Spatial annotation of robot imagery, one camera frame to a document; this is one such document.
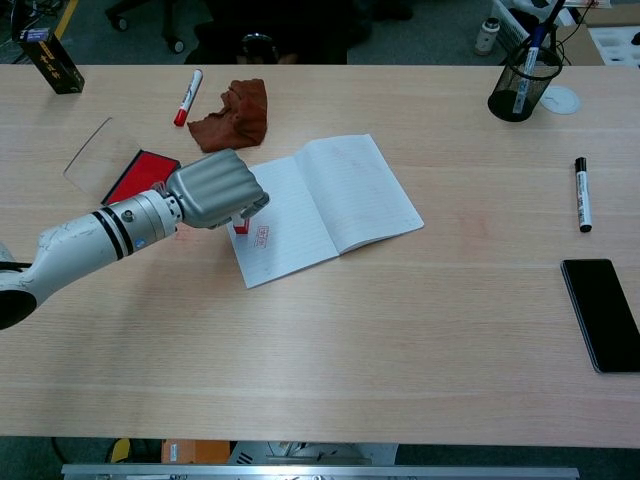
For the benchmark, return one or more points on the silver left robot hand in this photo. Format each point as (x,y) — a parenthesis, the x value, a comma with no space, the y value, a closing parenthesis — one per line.
(215,187)

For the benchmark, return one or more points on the red rubber stamp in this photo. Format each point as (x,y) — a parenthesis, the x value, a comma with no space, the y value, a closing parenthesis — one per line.
(241,227)

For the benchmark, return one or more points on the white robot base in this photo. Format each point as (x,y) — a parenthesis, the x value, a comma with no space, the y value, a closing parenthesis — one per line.
(350,452)

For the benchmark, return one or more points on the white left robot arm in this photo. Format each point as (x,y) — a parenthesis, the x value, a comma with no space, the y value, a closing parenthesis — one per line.
(75,245)

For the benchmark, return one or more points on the open lined notebook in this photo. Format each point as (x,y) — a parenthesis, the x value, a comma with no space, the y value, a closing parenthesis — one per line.
(340,195)

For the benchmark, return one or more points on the brown crumpled cloth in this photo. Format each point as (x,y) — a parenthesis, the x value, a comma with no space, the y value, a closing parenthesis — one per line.
(240,117)

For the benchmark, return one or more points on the red ink pad dark case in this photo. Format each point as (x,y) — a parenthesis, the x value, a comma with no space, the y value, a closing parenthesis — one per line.
(140,172)

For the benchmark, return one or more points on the red cap whiteboard marker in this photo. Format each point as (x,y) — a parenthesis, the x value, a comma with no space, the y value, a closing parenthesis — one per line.
(188,97)

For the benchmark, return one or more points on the black chair wheel base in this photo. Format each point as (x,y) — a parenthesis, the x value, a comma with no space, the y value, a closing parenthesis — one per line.
(170,25)

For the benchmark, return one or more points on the black office chair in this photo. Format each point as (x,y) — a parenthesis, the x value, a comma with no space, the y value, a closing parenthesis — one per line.
(300,30)

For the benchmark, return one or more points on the black box gold print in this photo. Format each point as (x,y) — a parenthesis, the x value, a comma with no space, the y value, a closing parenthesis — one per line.
(55,67)

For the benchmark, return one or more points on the orange box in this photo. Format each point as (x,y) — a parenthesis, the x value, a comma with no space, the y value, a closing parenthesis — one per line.
(200,452)

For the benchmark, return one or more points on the black mesh pen holder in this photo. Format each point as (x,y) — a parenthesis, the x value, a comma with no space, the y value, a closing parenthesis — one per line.
(505,100)

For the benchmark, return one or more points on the white thermos bottle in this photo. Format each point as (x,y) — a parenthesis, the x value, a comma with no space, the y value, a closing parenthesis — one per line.
(486,37)

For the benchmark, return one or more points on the blue cap marker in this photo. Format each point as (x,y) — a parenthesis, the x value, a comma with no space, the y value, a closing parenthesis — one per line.
(529,65)

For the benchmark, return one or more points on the black cap whiteboard marker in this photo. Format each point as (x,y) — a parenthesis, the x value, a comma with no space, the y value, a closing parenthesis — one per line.
(583,197)

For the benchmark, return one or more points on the brown cardboard box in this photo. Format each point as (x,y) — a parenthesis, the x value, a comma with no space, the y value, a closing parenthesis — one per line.
(580,45)

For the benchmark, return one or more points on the black smartphone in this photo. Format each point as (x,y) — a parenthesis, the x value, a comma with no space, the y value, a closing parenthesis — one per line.
(602,312)

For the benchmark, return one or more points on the aluminium profile rail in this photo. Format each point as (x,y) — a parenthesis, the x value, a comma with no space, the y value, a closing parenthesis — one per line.
(320,472)

